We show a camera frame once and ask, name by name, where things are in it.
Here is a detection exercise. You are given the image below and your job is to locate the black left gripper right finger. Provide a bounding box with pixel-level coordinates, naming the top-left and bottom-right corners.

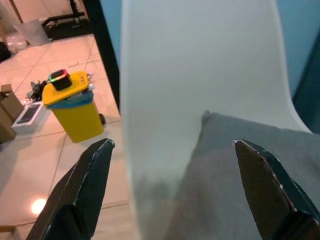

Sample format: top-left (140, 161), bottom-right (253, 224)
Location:
top-left (232, 138), bottom-right (320, 240)

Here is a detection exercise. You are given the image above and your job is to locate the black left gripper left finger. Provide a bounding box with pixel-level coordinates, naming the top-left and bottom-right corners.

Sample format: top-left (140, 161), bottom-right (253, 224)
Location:
top-left (26, 138), bottom-right (115, 240)

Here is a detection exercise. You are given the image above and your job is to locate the white pillow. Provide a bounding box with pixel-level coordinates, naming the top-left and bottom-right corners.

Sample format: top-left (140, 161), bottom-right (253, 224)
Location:
top-left (159, 109), bottom-right (320, 240)

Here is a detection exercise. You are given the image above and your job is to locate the white plastic chair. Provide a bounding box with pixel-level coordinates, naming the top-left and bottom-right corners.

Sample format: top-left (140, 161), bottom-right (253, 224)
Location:
top-left (119, 0), bottom-right (312, 240)

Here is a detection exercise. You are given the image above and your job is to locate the yellow trash bin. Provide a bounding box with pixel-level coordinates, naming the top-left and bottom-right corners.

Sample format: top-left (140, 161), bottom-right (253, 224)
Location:
top-left (41, 70), bottom-right (105, 144)

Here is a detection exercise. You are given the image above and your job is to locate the white phone box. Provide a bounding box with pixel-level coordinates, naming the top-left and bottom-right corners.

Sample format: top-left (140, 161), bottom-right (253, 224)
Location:
top-left (11, 101), bottom-right (50, 135)

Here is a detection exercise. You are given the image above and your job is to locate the small brown cardboard box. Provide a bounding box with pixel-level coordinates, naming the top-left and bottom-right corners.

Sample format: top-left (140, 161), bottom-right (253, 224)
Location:
top-left (0, 83), bottom-right (24, 125)
top-left (0, 121), bottom-right (17, 145)

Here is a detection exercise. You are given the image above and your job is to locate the blue bin liner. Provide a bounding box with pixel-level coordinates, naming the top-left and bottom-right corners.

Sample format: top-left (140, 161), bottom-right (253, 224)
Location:
top-left (47, 91), bottom-right (96, 111)

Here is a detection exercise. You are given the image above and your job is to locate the black cube device glowing rim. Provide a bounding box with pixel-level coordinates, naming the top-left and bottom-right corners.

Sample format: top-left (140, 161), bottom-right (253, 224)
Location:
top-left (47, 68), bottom-right (72, 92)

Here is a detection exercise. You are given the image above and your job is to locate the black bag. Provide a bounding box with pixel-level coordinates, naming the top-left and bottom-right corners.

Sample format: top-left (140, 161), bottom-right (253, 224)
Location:
top-left (0, 41), bottom-right (12, 62)

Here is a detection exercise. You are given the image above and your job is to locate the black stand base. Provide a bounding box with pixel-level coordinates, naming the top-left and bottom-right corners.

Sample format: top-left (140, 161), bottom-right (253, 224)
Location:
top-left (41, 0), bottom-right (95, 41)

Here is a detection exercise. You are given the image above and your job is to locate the translucent white bin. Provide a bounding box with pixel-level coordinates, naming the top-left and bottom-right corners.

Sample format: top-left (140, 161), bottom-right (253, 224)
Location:
top-left (13, 19), bottom-right (50, 47)

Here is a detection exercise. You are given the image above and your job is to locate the wooden table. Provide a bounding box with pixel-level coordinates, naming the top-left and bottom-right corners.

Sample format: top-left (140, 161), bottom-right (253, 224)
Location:
top-left (9, 0), bottom-right (26, 26)

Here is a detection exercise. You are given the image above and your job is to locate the pile of tangled cables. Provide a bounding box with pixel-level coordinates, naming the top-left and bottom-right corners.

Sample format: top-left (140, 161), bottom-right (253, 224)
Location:
top-left (24, 79), bottom-right (51, 102)

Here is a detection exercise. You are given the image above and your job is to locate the black door frame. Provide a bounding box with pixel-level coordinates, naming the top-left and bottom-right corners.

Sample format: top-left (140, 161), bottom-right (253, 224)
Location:
top-left (84, 0), bottom-right (121, 117)

